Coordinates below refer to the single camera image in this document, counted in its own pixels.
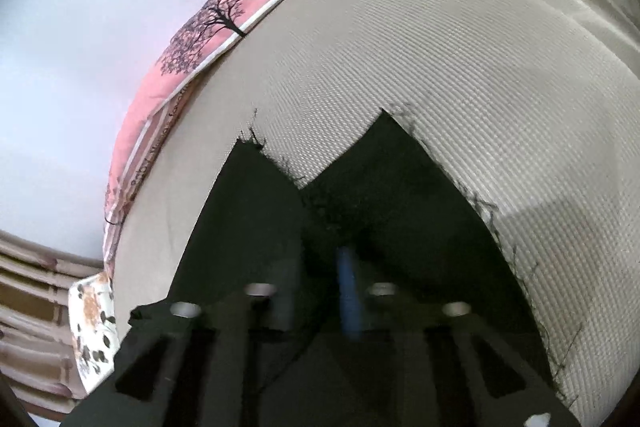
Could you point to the brown striped curtain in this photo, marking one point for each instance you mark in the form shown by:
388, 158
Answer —
30, 297

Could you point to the thin black loop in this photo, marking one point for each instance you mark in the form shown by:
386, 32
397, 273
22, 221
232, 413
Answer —
114, 221

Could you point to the beige woven mat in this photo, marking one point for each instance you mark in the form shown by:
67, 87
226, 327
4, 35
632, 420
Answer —
400, 57

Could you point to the white floral cloth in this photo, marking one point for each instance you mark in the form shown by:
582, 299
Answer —
91, 322

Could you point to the black pants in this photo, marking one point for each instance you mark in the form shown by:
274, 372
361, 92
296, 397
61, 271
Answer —
400, 187

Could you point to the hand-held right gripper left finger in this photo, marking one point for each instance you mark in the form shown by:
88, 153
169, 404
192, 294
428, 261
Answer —
225, 337

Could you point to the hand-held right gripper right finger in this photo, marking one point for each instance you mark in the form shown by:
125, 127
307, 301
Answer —
348, 292

